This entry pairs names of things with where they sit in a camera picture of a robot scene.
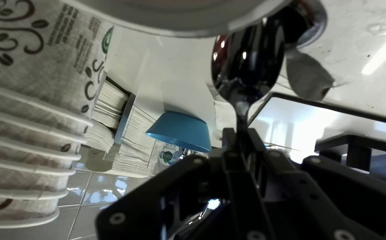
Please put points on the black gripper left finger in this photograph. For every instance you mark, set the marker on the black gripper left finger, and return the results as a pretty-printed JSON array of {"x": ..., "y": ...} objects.
[{"x": 179, "y": 200}]

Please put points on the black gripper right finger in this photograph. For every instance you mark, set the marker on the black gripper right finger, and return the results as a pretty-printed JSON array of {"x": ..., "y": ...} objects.
[{"x": 326, "y": 200}]

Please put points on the metal spoon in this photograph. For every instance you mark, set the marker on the metal spoon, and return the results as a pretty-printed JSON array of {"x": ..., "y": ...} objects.
[{"x": 246, "y": 67}]

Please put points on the blue bowl with candies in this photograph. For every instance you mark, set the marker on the blue bowl with candies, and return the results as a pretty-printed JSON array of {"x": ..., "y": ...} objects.
[{"x": 179, "y": 131}]

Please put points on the white shallow bowl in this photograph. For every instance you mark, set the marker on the white shallow bowl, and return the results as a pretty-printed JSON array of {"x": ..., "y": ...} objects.
[{"x": 179, "y": 17}]

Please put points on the clear water bottle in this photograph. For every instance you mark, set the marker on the clear water bottle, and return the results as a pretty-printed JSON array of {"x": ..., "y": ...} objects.
[{"x": 167, "y": 155}]

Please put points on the black plastic holder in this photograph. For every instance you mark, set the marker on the black plastic holder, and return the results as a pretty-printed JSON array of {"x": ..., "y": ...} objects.
[{"x": 352, "y": 144}]

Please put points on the large white napkin stack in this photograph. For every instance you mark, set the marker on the large white napkin stack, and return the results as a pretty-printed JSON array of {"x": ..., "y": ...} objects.
[{"x": 136, "y": 137}]

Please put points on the white flat sheet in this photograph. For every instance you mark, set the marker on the white flat sheet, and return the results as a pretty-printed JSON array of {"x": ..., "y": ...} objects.
[{"x": 299, "y": 124}]

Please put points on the stack of printed paper cups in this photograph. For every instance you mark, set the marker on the stack of printed paper cups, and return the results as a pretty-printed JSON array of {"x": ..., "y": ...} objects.
[{"x": 23, "y": 67}]

